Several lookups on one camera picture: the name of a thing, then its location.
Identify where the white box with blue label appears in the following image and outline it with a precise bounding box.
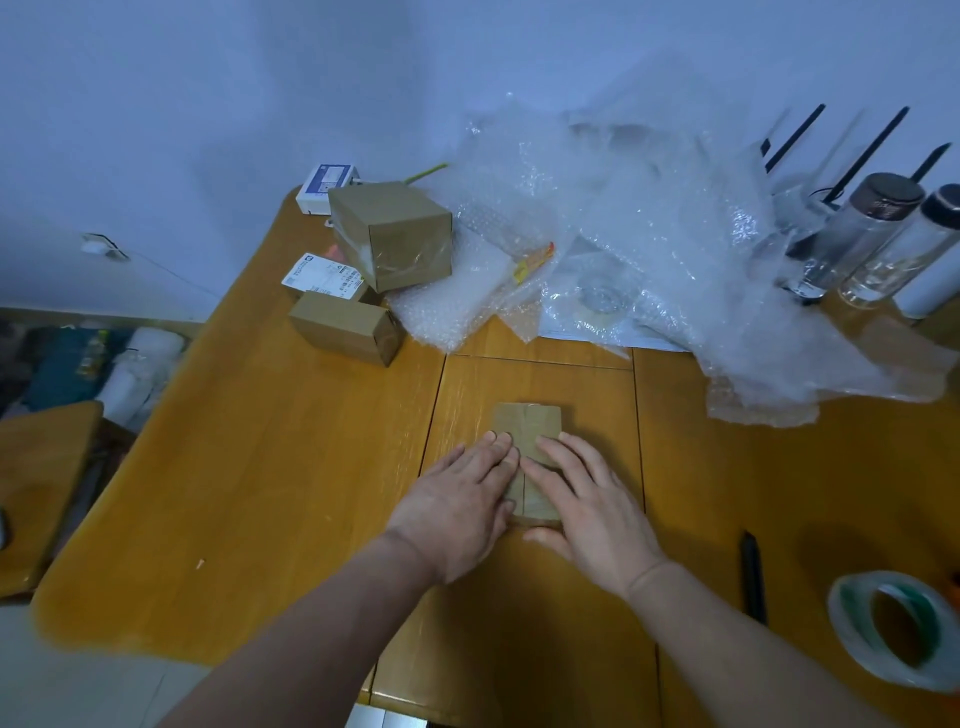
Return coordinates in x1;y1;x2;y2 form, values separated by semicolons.
294;162;362;217

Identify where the teal bag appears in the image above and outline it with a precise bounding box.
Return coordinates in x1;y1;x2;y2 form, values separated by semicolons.
21;325;133;414

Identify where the person's right hand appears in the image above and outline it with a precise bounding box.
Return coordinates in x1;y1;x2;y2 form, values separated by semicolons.
520;432;669;600

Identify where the clear packing tape roll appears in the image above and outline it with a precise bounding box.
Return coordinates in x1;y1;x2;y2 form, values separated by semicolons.
826;570;960;693

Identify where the clear bottle with black cap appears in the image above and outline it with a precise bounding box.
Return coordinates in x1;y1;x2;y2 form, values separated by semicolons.
839;183;960;309

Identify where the white wall hook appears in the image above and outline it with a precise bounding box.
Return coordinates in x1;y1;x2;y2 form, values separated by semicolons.
80;233;131;263

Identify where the orange and yellow packet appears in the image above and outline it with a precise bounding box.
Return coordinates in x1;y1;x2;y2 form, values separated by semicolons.
513;241;557;285

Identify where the brown cardboard box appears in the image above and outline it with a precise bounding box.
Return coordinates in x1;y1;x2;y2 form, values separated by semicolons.
490;402;566;526

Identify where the person's left forearm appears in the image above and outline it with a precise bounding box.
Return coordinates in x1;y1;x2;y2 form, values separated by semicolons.
156;531;446;728

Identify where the black pen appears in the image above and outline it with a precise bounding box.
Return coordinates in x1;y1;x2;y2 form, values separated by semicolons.
740;530;769;626

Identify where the white plastic bag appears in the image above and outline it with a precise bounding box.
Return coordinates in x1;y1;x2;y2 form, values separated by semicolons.
96;327;187;430

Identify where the pile of clear bubble wrap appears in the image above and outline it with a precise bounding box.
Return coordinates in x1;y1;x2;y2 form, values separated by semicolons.
384;71;954;429

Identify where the person's right forearm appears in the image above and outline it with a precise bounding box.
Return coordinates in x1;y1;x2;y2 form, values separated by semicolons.
625;558;897;728

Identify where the cardboard box with white label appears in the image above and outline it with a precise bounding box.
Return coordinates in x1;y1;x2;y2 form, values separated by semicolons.
281;252;385;307

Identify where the small plain cardboard box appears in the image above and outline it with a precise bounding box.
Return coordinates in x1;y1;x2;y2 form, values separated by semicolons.
288;290;407;368

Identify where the person's left hand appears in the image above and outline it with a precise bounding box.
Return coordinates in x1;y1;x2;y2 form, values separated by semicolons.
384;431;523;587

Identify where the clear bottle with brown cap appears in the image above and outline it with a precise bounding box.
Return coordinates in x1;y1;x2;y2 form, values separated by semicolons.
786;171;926;303

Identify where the white bottle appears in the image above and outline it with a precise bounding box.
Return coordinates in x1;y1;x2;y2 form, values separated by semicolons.
891;240;960;321

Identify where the large taped cardboard box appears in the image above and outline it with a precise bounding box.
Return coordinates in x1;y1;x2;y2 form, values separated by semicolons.
327;181;455;294

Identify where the wooden chair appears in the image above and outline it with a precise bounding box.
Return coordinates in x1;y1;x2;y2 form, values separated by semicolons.
0;400;105;600

